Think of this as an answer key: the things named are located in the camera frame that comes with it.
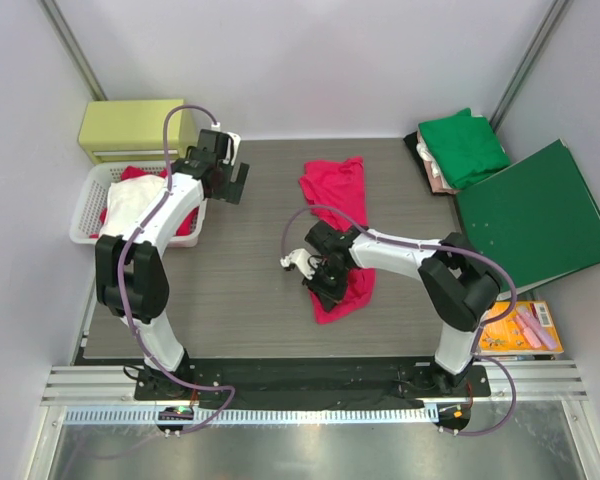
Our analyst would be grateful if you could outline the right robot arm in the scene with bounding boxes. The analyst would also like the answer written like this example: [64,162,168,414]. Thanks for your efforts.
[281,221,500,395]

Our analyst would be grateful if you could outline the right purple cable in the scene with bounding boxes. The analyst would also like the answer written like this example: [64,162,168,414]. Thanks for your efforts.
[281,204,519,437]

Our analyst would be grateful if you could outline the green binder folder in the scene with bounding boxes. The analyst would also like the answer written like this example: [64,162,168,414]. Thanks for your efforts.
[456,140,600,294]

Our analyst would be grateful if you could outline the pink red t-shirt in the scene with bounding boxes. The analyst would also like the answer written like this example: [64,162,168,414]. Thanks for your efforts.
[299,157,376,325]

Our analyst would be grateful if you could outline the folded green t-shirt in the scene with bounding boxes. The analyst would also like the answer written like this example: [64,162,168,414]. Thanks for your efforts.
[418,108,511,190]

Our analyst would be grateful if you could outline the purple cable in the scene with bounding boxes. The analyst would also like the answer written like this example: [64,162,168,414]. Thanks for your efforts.
[115,104,236,434]
[281,204,519,437]

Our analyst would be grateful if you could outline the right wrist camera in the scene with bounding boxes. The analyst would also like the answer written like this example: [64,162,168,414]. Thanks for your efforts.
[280,248,322,280]

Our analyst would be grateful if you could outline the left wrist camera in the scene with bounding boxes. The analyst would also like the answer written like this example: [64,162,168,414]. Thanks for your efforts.
[211,122,241,166]

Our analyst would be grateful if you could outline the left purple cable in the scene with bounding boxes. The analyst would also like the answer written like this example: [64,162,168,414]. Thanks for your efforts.
[115,104,236,434]

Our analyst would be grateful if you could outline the white plastic laundry basket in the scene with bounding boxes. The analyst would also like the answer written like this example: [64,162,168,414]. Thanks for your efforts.
[69,160,207,248]

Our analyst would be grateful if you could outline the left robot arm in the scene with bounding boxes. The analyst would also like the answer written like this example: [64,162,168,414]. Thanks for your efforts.
[95,129,249,389]

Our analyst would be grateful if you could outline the aluminium frame rail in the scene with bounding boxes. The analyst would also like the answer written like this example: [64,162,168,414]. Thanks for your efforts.
[41,360,588,406]

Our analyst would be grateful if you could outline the yellow-green box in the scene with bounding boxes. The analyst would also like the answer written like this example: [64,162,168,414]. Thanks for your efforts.
[78,99,198,164]

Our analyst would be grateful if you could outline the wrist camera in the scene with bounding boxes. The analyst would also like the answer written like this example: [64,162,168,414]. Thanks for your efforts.
[280,248,322,280]
[211,122,241,166]

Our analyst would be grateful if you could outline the corner aluminium post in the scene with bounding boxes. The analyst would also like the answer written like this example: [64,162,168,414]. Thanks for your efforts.
[38,0,107,101]
[490,0,573,132]

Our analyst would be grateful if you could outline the slotted cable duct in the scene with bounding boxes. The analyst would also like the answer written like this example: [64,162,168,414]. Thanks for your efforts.
[64,404,438,427]

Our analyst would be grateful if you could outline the folded black shirt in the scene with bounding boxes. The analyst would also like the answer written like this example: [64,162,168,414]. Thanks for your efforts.
[403,131,422,161]

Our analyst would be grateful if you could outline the right corner aluminium post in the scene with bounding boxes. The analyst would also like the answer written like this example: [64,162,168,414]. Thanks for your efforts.
[490,0,573,132]

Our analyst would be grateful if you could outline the left corner aluminium post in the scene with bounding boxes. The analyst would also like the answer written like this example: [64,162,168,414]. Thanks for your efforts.
[38,0,107,101]

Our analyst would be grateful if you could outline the red t-shirt in basket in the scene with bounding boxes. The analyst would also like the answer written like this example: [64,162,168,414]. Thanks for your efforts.
[97,162,204,237]

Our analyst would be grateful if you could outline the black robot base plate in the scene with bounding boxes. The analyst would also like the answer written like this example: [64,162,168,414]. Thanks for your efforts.
[133,355,492,411]

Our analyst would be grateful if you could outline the pink highlighter pens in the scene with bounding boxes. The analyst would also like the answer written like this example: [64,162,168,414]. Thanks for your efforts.
[515,306,559,351]

